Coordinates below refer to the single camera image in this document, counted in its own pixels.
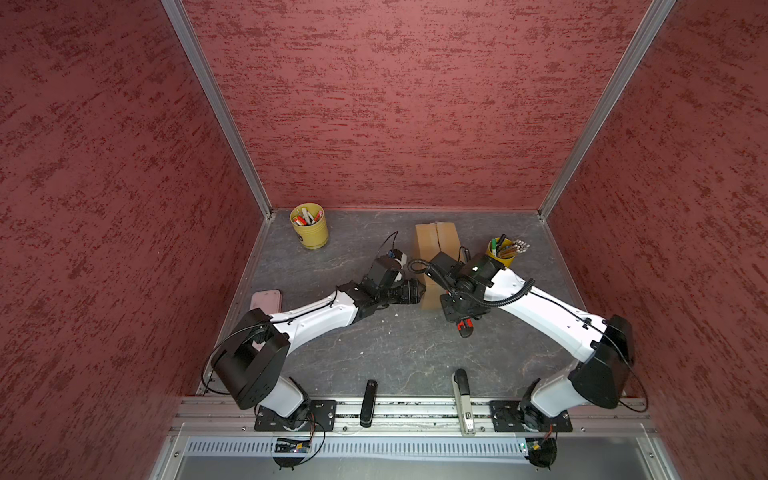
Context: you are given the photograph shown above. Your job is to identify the aluminium corner post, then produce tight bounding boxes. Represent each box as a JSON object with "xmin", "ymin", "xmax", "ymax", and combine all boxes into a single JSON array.
[
  {"xmin": 161, "ymin": 0, "xmax": 273, "ymax": 222},
  {"xmin": 538, "ymin": 0, "xmax": 676, "ymax": 223}
]

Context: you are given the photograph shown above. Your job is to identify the right circuit board with wires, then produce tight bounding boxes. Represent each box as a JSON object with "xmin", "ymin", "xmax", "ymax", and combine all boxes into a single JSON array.
[{"xmin": 525, "ymin": 438, "xmax": 558, "ymax": 470}]

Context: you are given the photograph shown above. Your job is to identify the yellow-green pen holder cup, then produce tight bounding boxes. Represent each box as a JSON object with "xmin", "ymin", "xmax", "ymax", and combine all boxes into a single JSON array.
[{"xmin": 290, "ymin": 203, "xmax": 329, "ymax": 250}]

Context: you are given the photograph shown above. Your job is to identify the silver latch with black handle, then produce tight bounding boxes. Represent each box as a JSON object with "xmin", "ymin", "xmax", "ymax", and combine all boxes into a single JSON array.
[{"xmin": 452, "ymin": 368, "xmax": 476, "ymax": 437}]

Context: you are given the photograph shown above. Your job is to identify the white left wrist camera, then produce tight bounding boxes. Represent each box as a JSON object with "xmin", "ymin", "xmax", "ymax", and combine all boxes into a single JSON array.
[{"xmin": 387, "ymin": 249, "xmax": 408, "ymax": 269}]

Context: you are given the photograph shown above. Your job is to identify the aluminium front rail frame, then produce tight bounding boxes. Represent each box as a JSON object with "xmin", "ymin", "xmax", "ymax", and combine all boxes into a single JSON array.
[{"xmin": 150, "ymin": 396, "xmax": 678, "ymax": 479}]

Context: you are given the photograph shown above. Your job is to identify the aluminium corner post left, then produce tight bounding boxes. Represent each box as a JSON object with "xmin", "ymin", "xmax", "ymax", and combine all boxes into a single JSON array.
[{"xmin": 161, "ymin": 0, "xmax": 273, "ymax": 222}]

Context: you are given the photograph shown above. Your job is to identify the left circuit board with wires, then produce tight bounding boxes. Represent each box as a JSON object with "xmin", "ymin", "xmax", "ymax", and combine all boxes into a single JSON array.
[{"xmin": 272, "ymin": 438, "xmax": 313, "ymax": 469}]

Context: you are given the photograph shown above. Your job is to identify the red black utility knife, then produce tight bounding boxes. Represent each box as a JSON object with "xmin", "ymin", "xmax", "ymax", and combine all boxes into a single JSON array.
[{"xmin": 456, "ymin": 318, "xmax": 474, "ymax": 338}]

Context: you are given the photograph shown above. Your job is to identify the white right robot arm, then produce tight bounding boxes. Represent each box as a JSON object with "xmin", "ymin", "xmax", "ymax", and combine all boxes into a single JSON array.
[{"xmin": 423, "ymin": 253, "xmax": 634, "ymax": 430}]

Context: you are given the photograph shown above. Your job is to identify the pink flat case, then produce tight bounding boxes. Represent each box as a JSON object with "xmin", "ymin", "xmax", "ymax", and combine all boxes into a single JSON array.
[{"xmin": 249, "ymin": 290, "xmax": 282, "ymax": 315}]

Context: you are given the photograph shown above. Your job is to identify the yellow pencil cup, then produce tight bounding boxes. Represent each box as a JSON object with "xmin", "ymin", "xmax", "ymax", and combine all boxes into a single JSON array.
[{"xmin": 486, "ymin": 237, "xmax": 521, "ymax": 267}]

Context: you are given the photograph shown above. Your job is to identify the coloured pencils bundle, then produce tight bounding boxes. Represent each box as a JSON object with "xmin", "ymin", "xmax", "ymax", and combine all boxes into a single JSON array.
[{"xmin": 499, "ymin": 239, "xmax": 530, "ymax": 258}]

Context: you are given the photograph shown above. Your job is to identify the circuit board with wires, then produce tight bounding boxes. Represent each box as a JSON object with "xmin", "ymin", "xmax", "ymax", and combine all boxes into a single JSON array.
[
  {"xmin": 525, "ymin": 438, "xmax": 558, "ymax": 470},
  {"xmin": 272, "ymin": 438, "xmax": 313, "ymax": 469}
]

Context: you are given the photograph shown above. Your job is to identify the black handle on rail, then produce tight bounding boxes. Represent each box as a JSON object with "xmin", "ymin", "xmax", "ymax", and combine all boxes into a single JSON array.
[{"xmin": 359, "ymin": 379, "xmax": 378, "ymax": 428}]

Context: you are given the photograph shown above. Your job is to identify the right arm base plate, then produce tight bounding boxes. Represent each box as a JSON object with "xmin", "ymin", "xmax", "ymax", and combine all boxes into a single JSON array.
[{"xmin": 488, "ymin": 400, "xmax": 573, "ymax": 434}]

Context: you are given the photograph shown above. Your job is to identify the brown cardboard express box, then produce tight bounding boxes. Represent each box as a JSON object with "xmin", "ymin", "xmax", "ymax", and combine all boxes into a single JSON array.
[{"xmin": 413, "ymin": 222, "xmax": 460, "ymax": 311}]

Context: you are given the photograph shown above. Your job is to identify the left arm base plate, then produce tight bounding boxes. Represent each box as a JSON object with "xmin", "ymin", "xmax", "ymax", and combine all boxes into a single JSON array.
[{"xmin": 254, "ymin": 399, "xmax": 337, "ymax": 432}]

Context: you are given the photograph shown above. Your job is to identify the aluminium corner post right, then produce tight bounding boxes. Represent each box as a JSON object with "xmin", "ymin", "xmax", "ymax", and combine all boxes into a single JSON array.
[{"xmin": 538, "ymin": 0, "xmax": 676, "ymax": 223}]

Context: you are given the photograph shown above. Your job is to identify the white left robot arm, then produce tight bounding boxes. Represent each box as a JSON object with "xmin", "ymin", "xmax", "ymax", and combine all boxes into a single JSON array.
[{"xmin": 209, "ymin": 252, "xmax": 426, "ymax": 428}]

